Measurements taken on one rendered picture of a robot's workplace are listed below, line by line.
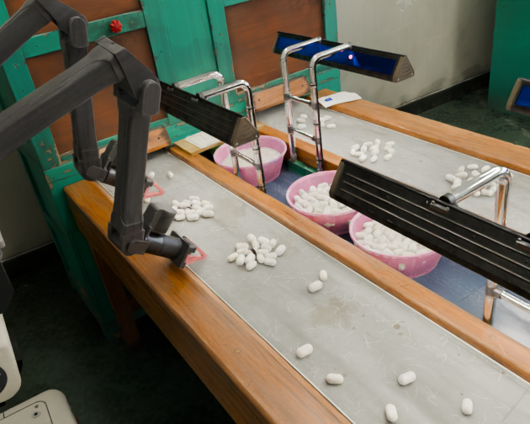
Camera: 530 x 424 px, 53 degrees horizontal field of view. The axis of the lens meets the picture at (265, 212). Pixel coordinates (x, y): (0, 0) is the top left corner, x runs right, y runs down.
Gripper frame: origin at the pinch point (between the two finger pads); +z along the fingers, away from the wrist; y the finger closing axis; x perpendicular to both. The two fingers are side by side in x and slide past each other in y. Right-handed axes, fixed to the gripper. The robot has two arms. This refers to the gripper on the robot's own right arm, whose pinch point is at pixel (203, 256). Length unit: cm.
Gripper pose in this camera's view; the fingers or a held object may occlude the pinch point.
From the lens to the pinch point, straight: 144.1
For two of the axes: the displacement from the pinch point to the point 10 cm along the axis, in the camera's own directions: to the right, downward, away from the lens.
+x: -4.3, 9.0, 1.1
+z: 7.1, 2.6, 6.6
